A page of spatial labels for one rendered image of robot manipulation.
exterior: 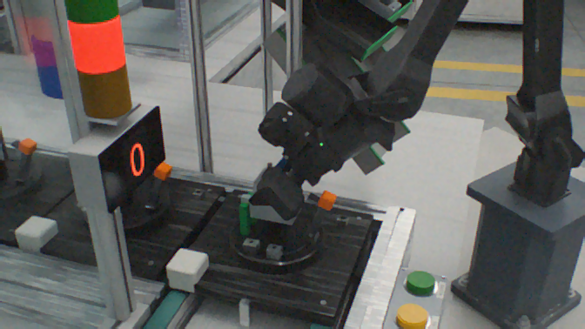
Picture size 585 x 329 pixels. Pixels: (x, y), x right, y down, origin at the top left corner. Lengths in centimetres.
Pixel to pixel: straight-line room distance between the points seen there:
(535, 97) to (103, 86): 52
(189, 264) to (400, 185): 56
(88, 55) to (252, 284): 39
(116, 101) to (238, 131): 84
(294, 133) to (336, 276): 21
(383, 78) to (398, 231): 31
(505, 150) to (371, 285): 67
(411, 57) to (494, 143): 77
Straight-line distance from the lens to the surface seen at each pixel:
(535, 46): 84
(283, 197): 79
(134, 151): 72
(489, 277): 101
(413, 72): 78
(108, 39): 66
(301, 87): 76
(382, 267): 95
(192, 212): 104
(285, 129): 81
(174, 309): 90
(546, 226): 90
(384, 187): 130
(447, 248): 116
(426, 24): 77
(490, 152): 148
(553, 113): 87
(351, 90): 78
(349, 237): 98
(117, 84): 68
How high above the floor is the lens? 156
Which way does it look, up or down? 31 degrees down
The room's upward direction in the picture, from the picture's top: straight up
